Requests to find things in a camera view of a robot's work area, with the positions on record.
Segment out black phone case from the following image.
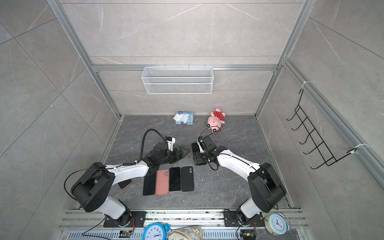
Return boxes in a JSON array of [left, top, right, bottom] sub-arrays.
[[181, 166, 195, 192]]

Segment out black phone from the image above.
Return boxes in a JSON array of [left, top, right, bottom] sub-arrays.
[[169, 167, 181, 192], [192, 143, 201, 154]]

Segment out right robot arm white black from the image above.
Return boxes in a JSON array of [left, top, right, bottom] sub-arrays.
[[193, 136, 287, 224]]

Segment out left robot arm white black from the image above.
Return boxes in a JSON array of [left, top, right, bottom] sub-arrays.
[[66, 142, 191, 227]]

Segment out small phone pink case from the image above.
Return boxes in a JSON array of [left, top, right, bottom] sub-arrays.
[[118, 179, 133, 190]]

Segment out blue tissue packet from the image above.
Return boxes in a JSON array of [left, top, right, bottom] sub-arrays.
[[173, 111, 194, 125]]

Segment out pink pig plush toy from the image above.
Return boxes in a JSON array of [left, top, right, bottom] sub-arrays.
[[207, 108, 226, 133]]

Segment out woven basket object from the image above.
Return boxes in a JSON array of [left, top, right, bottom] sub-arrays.
[[168, 226, 203, 240]]

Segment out blue alarm clock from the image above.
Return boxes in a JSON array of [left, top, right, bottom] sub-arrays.
[[142, 223, 172, 240]]

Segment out white alarm clock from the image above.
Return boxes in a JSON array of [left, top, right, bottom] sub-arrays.
[[264, 214, 290, 236]]

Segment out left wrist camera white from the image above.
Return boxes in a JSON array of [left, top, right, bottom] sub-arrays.
[[165, 137, 176, 152]]

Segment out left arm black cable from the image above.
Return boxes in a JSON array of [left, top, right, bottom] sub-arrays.
[[136, 128, 168, 164]]

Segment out white wire wall basket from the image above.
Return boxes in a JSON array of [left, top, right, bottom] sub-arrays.
[[142, 67, 214, 95]]

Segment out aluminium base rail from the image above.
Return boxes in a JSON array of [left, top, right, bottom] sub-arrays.
[[56, 209, 313, 240]]

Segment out black wire hook rack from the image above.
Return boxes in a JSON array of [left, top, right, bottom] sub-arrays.
[[286, 89, 367, 170]]

